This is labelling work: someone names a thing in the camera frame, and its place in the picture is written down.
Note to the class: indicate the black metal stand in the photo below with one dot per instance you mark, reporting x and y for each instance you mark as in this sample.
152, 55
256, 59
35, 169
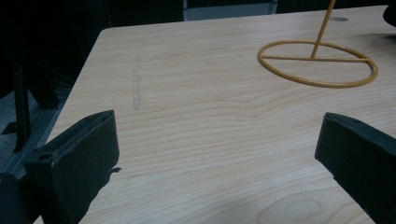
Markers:
21, 105

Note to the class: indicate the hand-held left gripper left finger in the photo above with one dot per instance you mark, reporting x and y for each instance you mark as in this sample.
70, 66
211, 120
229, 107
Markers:
77, 161

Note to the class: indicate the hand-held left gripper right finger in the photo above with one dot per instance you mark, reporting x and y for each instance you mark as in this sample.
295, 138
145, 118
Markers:
364, 158

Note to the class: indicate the dark object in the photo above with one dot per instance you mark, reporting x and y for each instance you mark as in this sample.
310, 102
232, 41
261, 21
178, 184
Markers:
390, 14

